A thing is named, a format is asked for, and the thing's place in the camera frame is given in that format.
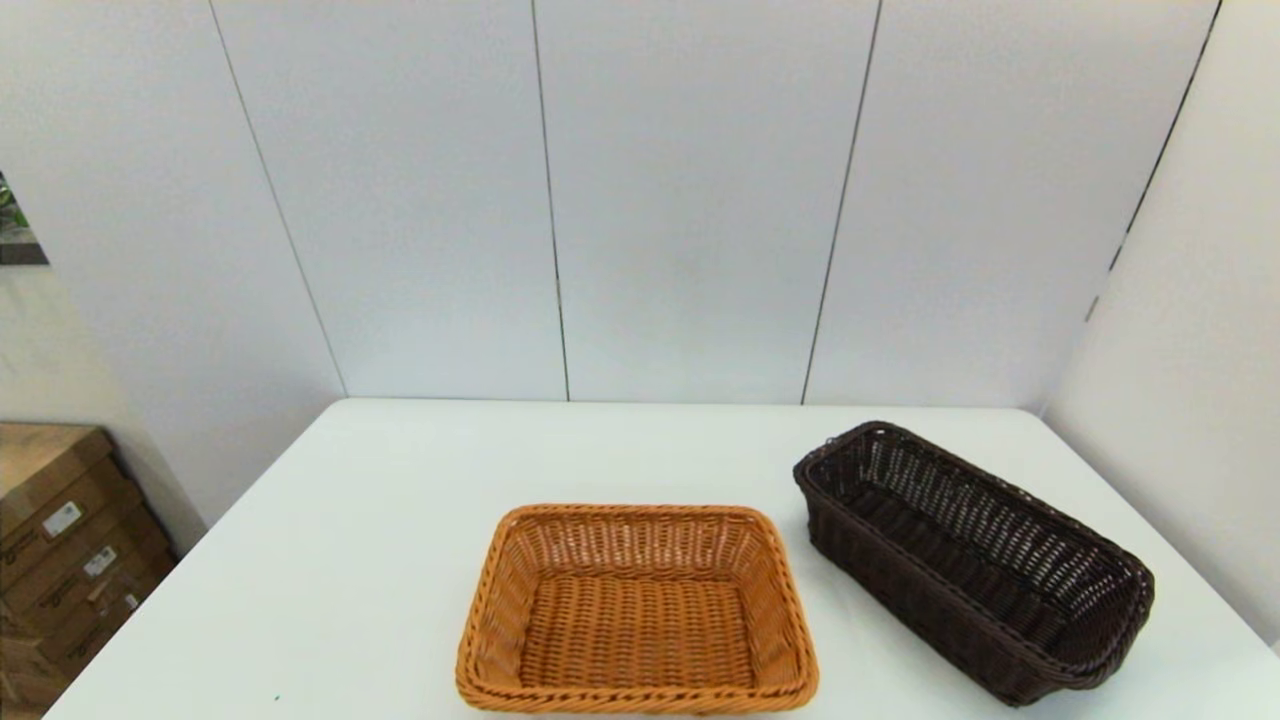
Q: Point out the orange wicker basket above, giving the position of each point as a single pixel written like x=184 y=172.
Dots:
x=635 y=620

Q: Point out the dark brown wicker basket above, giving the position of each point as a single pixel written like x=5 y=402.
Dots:
x=960 y=560

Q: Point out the brown cardboard box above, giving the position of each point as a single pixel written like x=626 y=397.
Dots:
x=20 y=690
x=30 y=470
x=60 y=590
x=100 y=625

